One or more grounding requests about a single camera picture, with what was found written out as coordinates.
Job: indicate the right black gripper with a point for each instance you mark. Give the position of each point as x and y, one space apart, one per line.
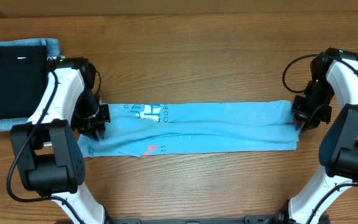
313 119

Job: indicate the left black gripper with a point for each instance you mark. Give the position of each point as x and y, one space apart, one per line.
89 129

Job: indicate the light blue printed t-shirt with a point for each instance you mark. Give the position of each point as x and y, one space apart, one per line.
194 128

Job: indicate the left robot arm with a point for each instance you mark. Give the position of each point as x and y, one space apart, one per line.
47 155

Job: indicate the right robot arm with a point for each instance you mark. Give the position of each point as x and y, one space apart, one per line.
338 151

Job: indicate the folded black printed garment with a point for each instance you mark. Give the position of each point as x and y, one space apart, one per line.
51 58

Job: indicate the folded blue jeans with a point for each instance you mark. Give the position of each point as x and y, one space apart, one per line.
53 48

